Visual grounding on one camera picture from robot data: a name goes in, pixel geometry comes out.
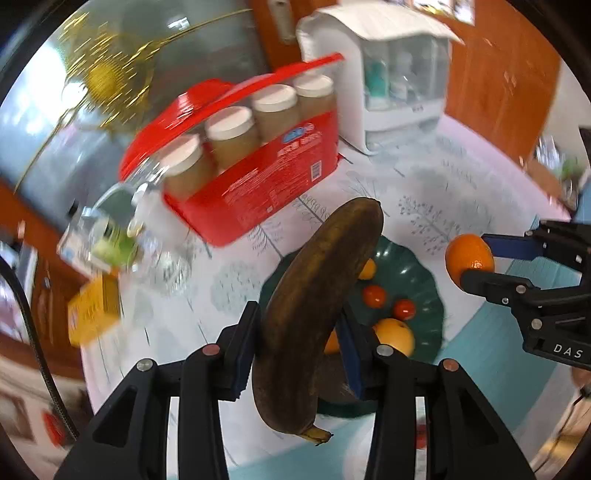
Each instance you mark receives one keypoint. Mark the clear glass cup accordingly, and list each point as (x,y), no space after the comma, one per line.
(171,272)

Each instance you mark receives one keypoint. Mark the brown overripe banana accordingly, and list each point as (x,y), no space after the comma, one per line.
(314,300)

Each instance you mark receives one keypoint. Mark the wooden door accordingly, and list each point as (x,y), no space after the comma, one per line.
(498,92)

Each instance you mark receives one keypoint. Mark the white cosmetics cabinet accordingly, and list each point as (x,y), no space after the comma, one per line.
(351,92)

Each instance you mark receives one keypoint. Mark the red box of jars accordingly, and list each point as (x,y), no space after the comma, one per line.
(258,184)

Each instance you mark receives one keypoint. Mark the small orange mandarin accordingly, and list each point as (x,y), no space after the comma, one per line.
(367,271)

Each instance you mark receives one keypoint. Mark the yellow box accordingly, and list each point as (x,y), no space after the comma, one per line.
(94,309)

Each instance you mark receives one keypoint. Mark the large yellow orange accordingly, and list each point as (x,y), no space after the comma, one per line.
(395,335)

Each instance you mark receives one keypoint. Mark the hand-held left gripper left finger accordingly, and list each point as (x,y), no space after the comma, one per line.
(241,383)

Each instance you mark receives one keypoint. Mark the small red cherry tomato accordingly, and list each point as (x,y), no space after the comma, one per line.
(374,295)

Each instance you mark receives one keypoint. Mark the clear plastic bottle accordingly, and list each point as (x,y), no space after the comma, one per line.
(106,240)

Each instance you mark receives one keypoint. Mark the round orange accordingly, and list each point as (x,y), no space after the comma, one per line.
(467,258)
(332,344)

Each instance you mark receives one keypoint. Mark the dark green wavy plate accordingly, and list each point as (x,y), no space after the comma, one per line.
(411,277)

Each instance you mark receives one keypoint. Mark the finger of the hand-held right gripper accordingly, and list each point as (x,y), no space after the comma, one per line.
(508,247)
(489,282)

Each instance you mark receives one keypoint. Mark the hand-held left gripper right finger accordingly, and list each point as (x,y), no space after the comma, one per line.
(350,360)

